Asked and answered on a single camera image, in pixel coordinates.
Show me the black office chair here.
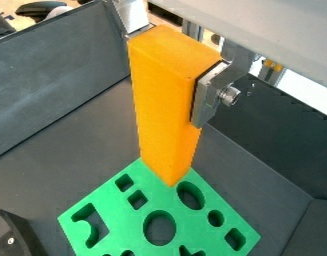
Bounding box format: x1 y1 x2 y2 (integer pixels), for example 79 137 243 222
16 1 71 23

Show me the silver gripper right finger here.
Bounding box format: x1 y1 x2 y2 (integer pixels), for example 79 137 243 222
191 39 255 128

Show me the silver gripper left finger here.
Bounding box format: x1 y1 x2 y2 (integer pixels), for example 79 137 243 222
110 0 154 40

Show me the black bracket corner piece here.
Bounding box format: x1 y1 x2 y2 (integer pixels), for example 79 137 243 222
0 209 48 256

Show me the grey bin wall panel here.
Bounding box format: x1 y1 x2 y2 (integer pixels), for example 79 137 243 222
0 0 130 155

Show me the orange rectangular block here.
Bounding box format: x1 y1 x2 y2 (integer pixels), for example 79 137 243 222
128 25 221 186

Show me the green shape sorter board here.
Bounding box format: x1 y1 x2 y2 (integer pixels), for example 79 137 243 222
58 160 261 256

